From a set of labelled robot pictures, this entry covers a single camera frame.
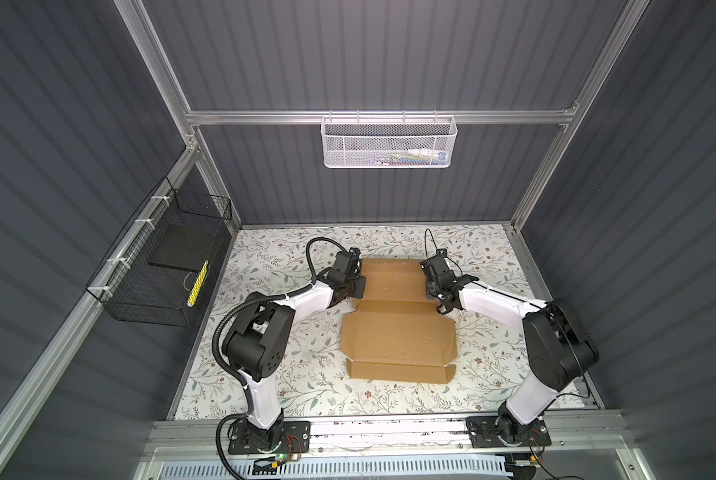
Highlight brown cardboard box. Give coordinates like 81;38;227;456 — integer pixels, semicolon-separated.
340;259;458;384

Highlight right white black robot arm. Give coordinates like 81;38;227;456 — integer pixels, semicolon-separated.
420;249;600;445

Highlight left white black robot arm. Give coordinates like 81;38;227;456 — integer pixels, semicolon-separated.
211;237;366;448

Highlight floral patterned table mat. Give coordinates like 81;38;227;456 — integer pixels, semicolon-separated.
171;224;532;420

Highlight pens in white basket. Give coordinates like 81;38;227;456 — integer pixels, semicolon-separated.
372;148;450;168

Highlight yellow marker pen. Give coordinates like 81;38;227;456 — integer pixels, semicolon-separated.
187;261;209;308

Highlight black foam pad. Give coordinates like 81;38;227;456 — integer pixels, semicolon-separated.
147;225;221;273

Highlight black corrugated cable conduit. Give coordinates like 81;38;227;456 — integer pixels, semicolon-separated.
211;236;350;480

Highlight white wire mesh basket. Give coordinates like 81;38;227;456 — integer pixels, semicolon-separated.
320;114;458;169

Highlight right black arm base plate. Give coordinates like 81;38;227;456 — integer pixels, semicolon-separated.
465;415;552;448

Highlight aluminium mounting rail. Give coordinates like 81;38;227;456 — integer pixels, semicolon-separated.
141;410;636;462

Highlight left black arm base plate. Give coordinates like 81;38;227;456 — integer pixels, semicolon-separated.
226;419;312;455

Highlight black wire basket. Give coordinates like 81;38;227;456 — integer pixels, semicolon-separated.
87;179;233;327

